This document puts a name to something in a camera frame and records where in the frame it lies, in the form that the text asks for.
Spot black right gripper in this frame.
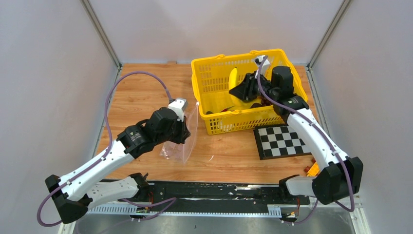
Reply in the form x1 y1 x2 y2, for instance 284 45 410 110
229 71 278 101

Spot yellow toy banana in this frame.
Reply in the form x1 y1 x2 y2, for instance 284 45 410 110
226 67 262 111

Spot clear zip top bag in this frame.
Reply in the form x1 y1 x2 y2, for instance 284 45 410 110
159 102 200 165

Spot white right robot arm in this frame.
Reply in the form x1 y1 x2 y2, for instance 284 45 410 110
228 66 363 211

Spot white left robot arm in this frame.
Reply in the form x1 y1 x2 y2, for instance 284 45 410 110
45 104 190 224

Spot dark toy grapes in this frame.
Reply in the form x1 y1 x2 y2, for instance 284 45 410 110
261 97 272 106

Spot yellow plastic basket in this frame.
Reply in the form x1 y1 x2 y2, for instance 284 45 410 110
191 49 308 135

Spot black white checkerboard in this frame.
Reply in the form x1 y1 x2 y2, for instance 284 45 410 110
253 124 311 160

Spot yellow toy block car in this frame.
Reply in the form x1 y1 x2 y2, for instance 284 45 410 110
304 158 320 177

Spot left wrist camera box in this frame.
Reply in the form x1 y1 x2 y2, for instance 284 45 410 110
168 98 188 122

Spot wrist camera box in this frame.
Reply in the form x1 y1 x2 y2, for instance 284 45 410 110
254 55 271 78
168 98 188 122

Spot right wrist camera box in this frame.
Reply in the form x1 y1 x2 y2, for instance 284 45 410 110
254 55 271 78

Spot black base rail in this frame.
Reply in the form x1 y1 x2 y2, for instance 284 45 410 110
88 181 315 218

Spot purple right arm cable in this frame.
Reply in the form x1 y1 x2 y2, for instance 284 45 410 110
256 55 356 226

